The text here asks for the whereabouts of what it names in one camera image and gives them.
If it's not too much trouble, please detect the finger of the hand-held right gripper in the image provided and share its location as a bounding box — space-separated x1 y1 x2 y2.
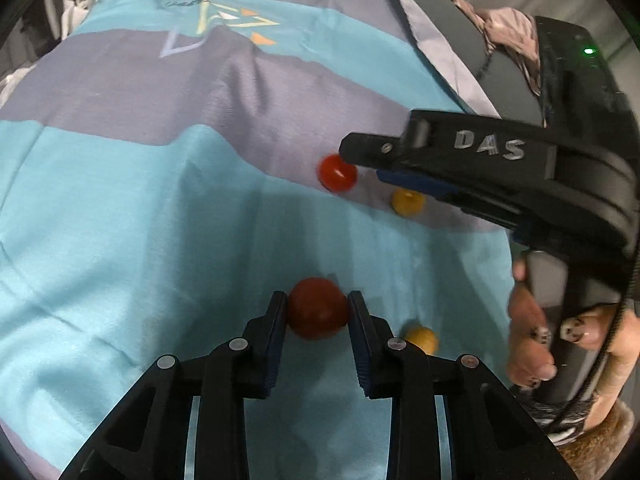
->
339 109 557 200
440 190 535 251

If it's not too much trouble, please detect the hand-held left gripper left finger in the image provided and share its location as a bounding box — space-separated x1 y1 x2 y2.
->
60 290 290 480

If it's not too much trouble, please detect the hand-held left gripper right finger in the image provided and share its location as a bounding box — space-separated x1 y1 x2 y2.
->
347 290 573 480

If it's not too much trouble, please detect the tan round fruit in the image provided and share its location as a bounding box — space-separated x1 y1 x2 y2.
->
391 189 427 218
402 326 440 356

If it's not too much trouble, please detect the large red tomato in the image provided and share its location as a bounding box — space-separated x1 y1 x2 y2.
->
286 276 351 342

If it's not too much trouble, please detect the person's right forearm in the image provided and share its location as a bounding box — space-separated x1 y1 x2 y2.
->
520 385 640 480

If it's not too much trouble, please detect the person's right hand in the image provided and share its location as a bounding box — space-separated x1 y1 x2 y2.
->
506 257 640 411

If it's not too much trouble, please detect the dark green bedspread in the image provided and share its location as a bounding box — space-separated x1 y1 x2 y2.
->
377 0 548 128

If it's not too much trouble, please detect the pink crumpled cloth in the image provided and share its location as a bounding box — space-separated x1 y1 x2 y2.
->
432 0 545 97

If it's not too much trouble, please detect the blue and grey printed blanket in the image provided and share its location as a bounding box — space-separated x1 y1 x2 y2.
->
0 0 521 480

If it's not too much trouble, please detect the black cable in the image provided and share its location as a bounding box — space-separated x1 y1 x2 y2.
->
547 255 640 433

